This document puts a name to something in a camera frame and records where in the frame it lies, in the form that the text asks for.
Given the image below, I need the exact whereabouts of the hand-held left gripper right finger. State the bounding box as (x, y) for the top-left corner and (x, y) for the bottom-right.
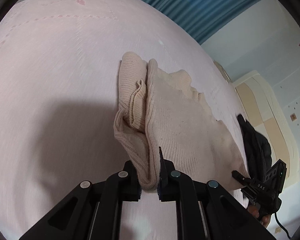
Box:
(157, 147), (277, 240)

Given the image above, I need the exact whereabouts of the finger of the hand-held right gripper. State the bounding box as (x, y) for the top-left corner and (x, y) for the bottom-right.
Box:
(231, 170), (253, 186)

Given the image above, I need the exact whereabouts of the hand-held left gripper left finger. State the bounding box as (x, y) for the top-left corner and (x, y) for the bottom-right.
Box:
(19, 160), (143, 240)

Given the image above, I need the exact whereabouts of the pink knitted sweater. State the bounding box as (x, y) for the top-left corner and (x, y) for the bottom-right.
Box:
(113, 52), (251, 191)

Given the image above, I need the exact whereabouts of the person's right hand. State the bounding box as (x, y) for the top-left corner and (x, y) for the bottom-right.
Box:
(247, 203), (272, 228)

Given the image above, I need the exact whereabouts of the black padded jacket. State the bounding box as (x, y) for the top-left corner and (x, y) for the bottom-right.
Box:
(237, 114), (273, 178)

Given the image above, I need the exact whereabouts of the cream bed headboard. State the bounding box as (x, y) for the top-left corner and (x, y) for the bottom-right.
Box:
(233, 70), (300, 188)

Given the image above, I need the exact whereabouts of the pink patterned bed sheet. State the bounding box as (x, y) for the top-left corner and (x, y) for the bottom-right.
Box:
(0, 0), (249, 240)

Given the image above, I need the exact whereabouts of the blue curtain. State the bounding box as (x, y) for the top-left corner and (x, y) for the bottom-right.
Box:
(107, 0), (272, 45)

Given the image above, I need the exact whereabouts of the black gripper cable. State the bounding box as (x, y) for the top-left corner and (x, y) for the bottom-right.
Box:
(273, 212), (293, 239)

